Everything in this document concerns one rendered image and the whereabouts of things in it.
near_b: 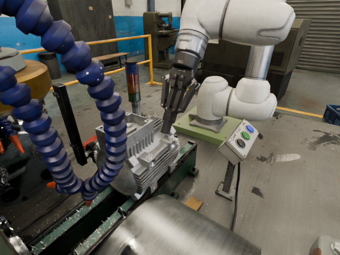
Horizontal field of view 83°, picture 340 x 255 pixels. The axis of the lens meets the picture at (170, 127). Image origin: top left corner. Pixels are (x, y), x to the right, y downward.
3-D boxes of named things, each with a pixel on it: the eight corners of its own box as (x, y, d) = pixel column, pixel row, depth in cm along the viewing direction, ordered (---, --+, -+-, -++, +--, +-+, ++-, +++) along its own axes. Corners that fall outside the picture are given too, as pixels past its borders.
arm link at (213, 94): (201, 106, 121) (204, 72, 110) (229, 112, 114) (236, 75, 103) (192, 117, 109) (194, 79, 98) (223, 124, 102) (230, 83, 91)
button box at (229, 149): (234, 166, 58) (246, 158, 54) (216, 149, 59) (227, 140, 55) (249, 139, 70) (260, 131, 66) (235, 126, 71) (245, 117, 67)
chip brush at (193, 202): (167, 247, 57) (167, 246, 56) (155, 237, 60) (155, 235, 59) (203, 202, 70) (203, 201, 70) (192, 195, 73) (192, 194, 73)
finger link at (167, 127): (173, 112, 59) (175, 112, 59) (167, 133, 60) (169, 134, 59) (168, 110, 56) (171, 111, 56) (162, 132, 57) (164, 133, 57)
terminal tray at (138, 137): (126, 164, 48) (123, 140, 44) (98, 150, 53) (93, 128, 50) (155, 141, 57) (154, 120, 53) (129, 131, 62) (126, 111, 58)
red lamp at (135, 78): (133, 85, 87) (132, 75, 85) (123, 82, 90) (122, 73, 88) (141, 81, 92) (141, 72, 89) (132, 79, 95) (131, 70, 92)
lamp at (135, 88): (133, 94, 90) (133, 85, 87) (125, 91, 93) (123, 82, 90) (142, 90, 94) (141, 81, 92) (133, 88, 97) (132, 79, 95)
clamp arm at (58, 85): (80, 167, 58) (55, 87, 45) (75, 164, 60) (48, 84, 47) (90, 161, 61) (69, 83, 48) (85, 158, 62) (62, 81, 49)
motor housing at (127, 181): (143, 211, 54) (137, 159, 44) (99, 182, 63) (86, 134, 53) (179, 169, 68) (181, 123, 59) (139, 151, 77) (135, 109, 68)
